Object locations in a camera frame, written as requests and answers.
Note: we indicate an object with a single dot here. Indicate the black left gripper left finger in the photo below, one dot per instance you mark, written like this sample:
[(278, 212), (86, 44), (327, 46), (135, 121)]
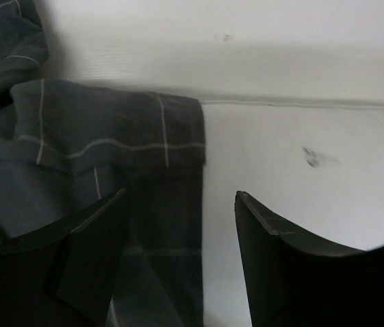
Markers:
[(63, 274)]

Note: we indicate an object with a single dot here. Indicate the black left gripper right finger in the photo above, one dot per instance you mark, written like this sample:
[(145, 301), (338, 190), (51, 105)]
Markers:
[(294, 277)]

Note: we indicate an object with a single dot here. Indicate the dark grey checked pillowcase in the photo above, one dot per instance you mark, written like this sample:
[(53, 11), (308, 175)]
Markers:
[(64, 146)]

